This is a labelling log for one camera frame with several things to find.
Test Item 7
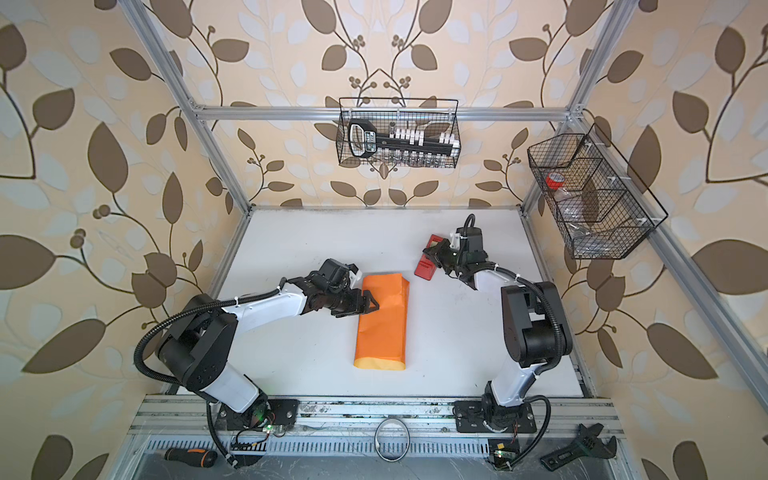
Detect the socket set black rail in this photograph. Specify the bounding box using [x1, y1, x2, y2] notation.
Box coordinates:
[346, 119, 461, 159]

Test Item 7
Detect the aluminium front rail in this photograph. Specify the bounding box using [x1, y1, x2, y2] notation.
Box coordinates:
[128, 397, 625, 460]

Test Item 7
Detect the black adjustable wrench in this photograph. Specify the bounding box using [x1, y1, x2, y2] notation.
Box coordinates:
[540, 423, 618, 471]

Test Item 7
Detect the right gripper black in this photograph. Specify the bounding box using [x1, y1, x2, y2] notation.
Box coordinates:
[424, 238, 466, 274]

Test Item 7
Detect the black wire basket back wall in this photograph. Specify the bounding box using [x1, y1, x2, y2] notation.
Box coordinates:
[335, 95, 462, 169]

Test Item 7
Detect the yellow orange wrapping paper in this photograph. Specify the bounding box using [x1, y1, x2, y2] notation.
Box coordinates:
[353, 273, 409, 371]

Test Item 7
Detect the red capped plastic bottle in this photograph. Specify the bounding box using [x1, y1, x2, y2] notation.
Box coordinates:
[545, 171, 565, 193]

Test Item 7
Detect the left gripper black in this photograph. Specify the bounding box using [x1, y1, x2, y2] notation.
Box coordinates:
[326, 288, 383, 315]

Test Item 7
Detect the black wire basket wall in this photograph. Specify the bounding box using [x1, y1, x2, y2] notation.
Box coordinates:
[335, 95, 462, 169]
[527, 124, 668, 260]

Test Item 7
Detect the metal ring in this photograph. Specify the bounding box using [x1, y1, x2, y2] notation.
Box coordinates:
[374, 416, 412, 463]

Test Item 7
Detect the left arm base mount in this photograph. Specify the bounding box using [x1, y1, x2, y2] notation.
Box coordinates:
[214, 398, 300, 432]

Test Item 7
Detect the orange black screwdriver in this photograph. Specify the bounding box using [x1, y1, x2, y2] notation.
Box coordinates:
[163, 448, 219, 468]

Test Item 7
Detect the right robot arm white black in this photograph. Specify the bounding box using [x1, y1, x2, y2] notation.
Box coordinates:
[423, 214, 572, 433]

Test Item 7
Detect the red tape dispenser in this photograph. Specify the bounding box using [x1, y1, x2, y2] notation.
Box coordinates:
[414, 235, 444, 281]

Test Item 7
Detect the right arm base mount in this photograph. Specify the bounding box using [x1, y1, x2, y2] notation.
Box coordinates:
[453, 400, 538, 435]

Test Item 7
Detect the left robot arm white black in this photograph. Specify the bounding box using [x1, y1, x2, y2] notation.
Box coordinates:
[133, 259, 380, 414]

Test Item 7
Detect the black wire basket right wall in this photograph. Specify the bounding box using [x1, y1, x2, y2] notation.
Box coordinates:
[527, 124, 668, 260]

